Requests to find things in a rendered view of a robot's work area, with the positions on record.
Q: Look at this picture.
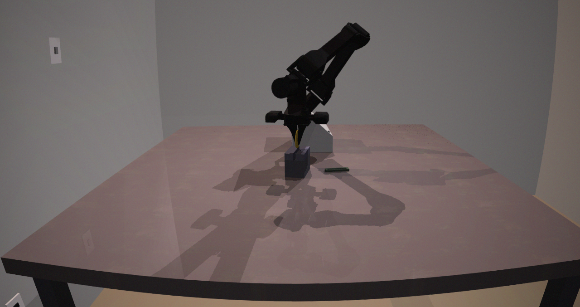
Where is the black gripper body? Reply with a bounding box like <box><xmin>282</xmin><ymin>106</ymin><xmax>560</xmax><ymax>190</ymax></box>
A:
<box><xmin>265</xmin><ymin>94</ymin><xmax>329</xmax><ymax>124</ymax></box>

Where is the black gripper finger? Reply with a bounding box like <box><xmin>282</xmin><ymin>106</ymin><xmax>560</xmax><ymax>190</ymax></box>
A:
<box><xmin>298</xmin><ymin>121</ymin><xmax>311</xmax><ymax>145</ymax></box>
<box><xmin>284</xmin><ymin>124</ymin><xmax>297</xmax><ymax>141</ymax></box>

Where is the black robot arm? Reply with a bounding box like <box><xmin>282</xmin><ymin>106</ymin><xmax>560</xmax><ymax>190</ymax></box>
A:
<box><xmin>271</xmin><ymin>23</ymin><xmax>370</xmax><ymax>125</ymax></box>

